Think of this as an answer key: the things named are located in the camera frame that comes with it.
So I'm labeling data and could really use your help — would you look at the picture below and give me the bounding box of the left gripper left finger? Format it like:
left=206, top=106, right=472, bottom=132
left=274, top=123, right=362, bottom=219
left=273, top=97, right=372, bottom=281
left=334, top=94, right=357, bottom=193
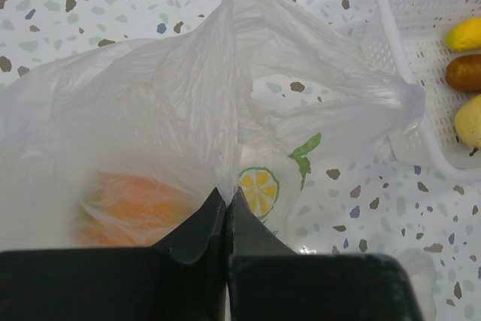
left=1, top=190, right=226, bottom=320

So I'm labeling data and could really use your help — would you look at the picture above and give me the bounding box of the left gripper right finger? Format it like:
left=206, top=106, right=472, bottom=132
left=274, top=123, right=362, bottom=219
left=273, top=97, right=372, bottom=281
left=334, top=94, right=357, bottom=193
left=226, top=190, right=419, bottom=320

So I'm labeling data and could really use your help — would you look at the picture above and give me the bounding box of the orange fake pineapple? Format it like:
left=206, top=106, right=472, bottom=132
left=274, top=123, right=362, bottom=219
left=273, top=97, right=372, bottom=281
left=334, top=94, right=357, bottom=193
left=74, top=174, right=197, bottom=247

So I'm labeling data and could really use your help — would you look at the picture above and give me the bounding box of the clear printed plastic bag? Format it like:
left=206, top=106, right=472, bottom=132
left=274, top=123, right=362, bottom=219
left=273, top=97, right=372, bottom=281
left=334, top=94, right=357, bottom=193
left=0, top=0, right=439, bottom=321

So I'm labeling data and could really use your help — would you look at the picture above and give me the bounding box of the brown fake kiwi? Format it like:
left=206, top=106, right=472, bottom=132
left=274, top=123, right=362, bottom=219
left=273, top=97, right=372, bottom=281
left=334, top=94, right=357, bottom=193
left=446, top=54, right=481, bottom=93

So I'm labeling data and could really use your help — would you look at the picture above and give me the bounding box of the yellow fake pear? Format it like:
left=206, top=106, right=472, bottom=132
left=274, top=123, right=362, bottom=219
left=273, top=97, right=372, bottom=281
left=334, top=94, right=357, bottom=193
left=454, top=95, right=480, bottom=156

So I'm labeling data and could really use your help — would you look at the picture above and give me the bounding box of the yellow fake mango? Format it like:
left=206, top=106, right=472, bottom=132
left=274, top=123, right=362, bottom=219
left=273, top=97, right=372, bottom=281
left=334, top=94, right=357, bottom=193
left=446, top=17, right=481, bottom=52

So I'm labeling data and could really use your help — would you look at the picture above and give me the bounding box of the white plastic basket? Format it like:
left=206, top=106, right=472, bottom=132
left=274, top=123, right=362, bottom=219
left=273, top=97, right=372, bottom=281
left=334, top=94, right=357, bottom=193
left=361, top=0, right=480, bottom=183

